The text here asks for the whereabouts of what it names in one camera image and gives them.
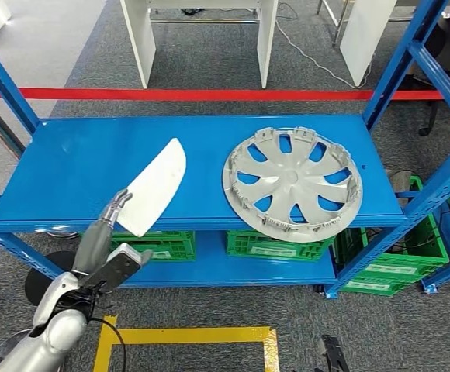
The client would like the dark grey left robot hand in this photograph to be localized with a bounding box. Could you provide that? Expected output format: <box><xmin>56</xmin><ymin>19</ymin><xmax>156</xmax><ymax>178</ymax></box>
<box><xmin>70</xmin><ymin>188</ymin><xmax>155</xmax><ymax>277</ymax></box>

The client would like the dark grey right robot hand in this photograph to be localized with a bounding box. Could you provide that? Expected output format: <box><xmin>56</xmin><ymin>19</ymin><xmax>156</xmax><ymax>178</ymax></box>
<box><xmin>318</xmin><ymin>334</ymin><xmax>351</xmax><ymax>372</ymax></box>

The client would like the white curved plastic panel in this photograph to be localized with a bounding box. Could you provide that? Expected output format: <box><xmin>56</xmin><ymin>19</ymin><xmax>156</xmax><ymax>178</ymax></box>
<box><xmin>116</xmin><ymin>136</ymin><xmax>188</xmax><ymax>238</ymax></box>

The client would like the blue metal shelf rack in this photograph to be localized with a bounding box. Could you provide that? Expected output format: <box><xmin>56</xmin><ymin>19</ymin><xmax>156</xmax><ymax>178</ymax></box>
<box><xmin>0</xmin><ymin>0</ymin><xmax>450</xmax><ymax>301</ymax></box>
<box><xmin>420</xmin><ymin>177</ymin><xmax>450</xmax><ymax>295</ymax></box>

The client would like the yellow floor tape rectangle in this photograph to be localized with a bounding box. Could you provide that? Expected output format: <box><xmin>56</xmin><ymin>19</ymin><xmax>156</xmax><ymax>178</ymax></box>
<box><xmin>92</xmin><ymin>315</ymin><xmax>280</xmax><ymax>372</ymax></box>

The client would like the grey wheel cover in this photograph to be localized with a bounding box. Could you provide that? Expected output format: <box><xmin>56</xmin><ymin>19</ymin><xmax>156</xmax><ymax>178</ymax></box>
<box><xmin>222</xmin><ymin>126</ymin><xmax>363</xmax><ymax>244</ymax></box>

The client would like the white desk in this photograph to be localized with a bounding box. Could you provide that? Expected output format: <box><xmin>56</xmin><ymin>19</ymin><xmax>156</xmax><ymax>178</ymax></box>
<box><xmin>119</xmin><ymin>0</ymin><xmax>280</xmax><ymax>90</ymax></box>

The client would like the red barrier belt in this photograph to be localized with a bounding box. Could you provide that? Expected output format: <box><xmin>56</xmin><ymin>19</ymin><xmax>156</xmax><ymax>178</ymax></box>
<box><xmin>0</xmin><ymin>86</ymin><xmax>450</xmax><ymax>102</ymax></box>

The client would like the white desk side panel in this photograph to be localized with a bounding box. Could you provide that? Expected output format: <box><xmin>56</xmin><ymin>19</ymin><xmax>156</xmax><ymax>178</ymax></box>
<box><xmin>340</xmin><ymin>0</ymin><xmax>399</xmax><ymax>88</ymax></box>

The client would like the chrome desk leg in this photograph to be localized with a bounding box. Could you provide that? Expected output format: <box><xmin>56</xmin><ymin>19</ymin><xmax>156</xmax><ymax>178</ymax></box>
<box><xmin>316</xmin><ymin>0</ymin><xmax>352</xmax><ymax>48</ymax></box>

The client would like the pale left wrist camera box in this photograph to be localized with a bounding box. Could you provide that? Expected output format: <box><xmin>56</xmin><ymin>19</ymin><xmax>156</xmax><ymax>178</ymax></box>
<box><xmin>78</xmin><ymin>243</ymin><xmax>145</xmax><ymax>298</ymax></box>

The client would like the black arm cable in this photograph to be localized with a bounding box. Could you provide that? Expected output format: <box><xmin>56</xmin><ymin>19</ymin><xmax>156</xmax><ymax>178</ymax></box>
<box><xmin>88</xmin><ymin>317</ymin><xmax>128</xmax><ymax>372</ymax></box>

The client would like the black cable bundle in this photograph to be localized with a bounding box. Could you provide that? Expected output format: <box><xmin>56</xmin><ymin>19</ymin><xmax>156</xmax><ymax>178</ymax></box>
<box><xmin>358</xmin><ymin>169</ymin><xmax>448</xmax><ymax>258</ymax></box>

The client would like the white floor cable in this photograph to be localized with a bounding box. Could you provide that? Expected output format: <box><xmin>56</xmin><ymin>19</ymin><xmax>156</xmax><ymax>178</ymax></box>
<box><xmin>275</xmin><ymin>2</ymin><xmax>369</xmax><ymax>91</ymax></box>

